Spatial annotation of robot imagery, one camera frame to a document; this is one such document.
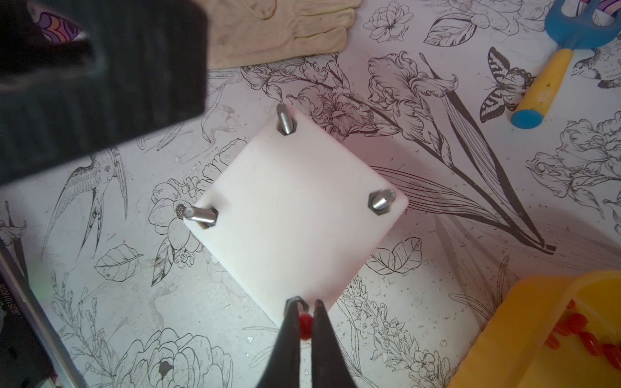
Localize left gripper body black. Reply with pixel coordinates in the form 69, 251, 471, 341
1, 1, 208, 184

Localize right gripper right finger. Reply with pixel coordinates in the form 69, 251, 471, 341
311, 299, 357, 388

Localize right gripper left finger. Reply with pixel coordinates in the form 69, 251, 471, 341
256, 307, 301, 388

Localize red screw sleeve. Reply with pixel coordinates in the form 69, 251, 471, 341
299, 313, 314, 340

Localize white block with screws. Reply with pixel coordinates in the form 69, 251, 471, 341
188, 105, 409, 324

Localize steel screw left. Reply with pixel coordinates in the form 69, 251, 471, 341
177, 205, 219, 230

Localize steel screw right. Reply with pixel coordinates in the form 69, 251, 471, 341
367, 189, 396, 215

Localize steel screw top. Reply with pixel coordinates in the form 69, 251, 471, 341
277, 103, 297, 136

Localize red sleeves in tray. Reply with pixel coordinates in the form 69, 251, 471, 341
544, 299, 620, 371

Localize beige work glove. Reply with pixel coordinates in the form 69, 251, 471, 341
197, 0, 361, 70

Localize yellow plastic tray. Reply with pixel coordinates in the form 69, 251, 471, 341
450, 270, 620, 387

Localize blue yellow garden fork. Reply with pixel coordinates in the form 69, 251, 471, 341
510, 1, 620, 129

